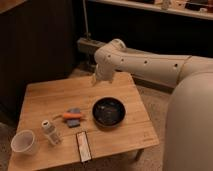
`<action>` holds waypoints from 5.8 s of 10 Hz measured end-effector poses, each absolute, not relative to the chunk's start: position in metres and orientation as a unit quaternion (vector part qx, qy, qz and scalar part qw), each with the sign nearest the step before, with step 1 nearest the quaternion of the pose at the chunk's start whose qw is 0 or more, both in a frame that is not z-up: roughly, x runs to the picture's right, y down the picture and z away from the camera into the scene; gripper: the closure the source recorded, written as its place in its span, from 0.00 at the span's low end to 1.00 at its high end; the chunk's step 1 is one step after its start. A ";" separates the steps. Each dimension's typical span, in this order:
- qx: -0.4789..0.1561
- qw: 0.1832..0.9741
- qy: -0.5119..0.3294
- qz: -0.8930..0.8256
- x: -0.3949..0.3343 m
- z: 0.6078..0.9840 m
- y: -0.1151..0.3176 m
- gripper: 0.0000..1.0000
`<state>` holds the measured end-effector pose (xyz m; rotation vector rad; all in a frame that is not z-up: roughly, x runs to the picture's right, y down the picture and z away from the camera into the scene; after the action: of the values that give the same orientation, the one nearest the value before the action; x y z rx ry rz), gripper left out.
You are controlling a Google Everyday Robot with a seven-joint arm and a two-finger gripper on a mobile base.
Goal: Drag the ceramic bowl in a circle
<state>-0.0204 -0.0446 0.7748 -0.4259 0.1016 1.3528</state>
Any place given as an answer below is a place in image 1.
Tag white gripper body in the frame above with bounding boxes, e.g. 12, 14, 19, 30
91, 64, 115, 85

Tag black ceramic bowl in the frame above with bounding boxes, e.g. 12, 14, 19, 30
92, 97, 126, 127

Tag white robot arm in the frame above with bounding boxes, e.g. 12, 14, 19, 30
93, 39, 213, 171

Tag long grey case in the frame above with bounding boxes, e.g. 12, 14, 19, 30
77, 38, 105, 55

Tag metal pole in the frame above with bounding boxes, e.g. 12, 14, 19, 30
82, 0, 91, 40

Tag orange carrot toy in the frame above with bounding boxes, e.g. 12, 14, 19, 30
53, 113, 83, 120

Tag blue grey sponge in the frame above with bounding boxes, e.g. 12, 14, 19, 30
66, 108, 80, 128

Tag clear spice bottle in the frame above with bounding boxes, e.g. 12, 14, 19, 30
41, 120, 61, 145

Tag wooden shelf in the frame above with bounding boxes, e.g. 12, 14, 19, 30
88, 0, 213, 21

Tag white plastic cup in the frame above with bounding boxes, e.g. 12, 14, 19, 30
11, 130, 37, 155

